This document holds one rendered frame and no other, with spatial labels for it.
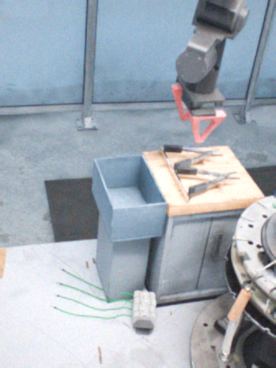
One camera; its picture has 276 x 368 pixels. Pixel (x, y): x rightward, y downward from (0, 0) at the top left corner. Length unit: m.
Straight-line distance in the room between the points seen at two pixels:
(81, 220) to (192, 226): 1.54
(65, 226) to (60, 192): 0.25
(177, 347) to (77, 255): 0.33
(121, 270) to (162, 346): 0.17
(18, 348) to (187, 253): 0.39
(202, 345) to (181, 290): 0.14
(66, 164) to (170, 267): 1.89
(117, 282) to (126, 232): 0.17
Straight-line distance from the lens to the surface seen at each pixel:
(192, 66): 1.00
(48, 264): 1.36
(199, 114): 1.07
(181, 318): 1.28
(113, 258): 1.18
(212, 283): 1.30
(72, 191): 2.83
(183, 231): 1.15
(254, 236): 1.01
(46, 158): 3.08
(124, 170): 1.23
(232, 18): 1.02
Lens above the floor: 1.73
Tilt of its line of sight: 36 degrees down
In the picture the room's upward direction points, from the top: 7 degrees clockwise
